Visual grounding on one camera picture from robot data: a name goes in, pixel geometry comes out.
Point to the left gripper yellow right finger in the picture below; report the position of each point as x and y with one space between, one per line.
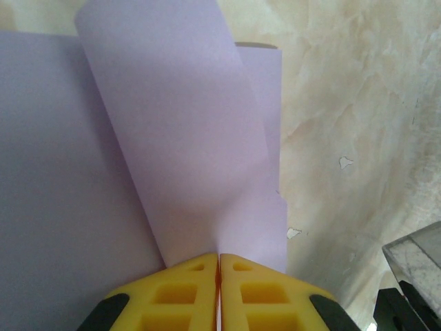
229 296

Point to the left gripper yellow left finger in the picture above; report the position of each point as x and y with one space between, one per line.
206 293

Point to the purple paper sheet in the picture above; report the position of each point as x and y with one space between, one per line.
155 138

